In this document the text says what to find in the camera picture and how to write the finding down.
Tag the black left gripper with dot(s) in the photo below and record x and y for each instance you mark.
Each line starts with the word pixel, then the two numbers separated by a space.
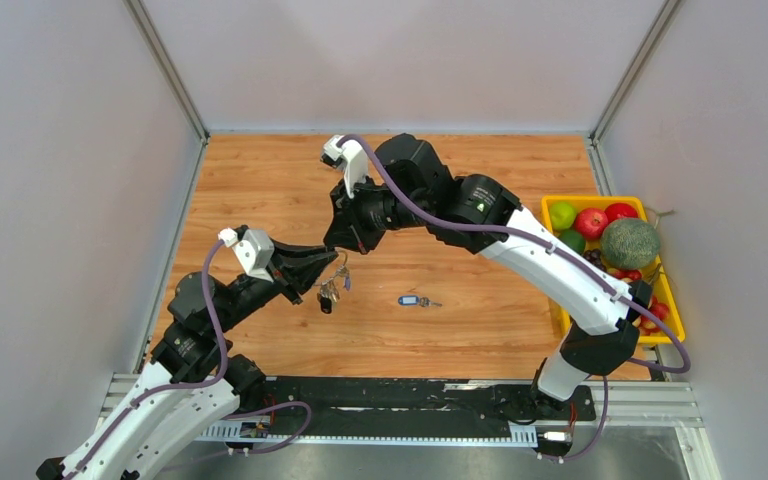
pixel 297 268

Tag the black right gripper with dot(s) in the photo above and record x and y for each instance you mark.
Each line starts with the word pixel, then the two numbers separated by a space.
pixel 348 228

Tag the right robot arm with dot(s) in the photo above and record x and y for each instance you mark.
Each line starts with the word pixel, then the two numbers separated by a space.
pixel 404 184

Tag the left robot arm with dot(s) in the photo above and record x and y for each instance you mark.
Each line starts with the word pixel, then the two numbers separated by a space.
pixel 191 381

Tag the silver keys bunch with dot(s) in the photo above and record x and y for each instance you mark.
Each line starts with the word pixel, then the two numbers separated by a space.
pixel 329 290

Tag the black key tag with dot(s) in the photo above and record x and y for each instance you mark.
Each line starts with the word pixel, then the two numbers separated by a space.
pixel 326 304

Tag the loose blue key tag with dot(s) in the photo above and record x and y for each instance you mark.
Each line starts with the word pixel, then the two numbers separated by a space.
pixel 409 300

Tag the loose silver key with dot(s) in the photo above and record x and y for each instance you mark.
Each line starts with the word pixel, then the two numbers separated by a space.
pixel 426 302

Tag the light green apple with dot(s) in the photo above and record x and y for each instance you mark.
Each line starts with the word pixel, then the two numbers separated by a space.
pixel 562 215

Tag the dark green lime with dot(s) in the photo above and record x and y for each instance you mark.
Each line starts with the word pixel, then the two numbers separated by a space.
pixel 574 240

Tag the red apple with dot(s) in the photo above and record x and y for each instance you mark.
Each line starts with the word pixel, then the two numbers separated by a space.
pixel 590 223
pixel 620 210

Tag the purple grape bunch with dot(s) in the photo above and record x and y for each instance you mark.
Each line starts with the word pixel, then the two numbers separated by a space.
pixel 594 256

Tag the yellow plastic fruit tray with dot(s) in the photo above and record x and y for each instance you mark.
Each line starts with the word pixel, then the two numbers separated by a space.
pixel 661 288

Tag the green netted melon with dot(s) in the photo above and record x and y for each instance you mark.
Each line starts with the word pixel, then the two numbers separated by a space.
pixel 630 243

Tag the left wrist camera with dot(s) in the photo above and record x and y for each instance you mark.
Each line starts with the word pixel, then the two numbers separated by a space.
pixel 253 249

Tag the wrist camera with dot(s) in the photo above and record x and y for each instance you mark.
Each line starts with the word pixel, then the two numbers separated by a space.
pixel 253 249
pixel 347 155

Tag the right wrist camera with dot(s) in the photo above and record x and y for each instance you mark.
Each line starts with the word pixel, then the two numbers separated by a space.
pixel 347 155

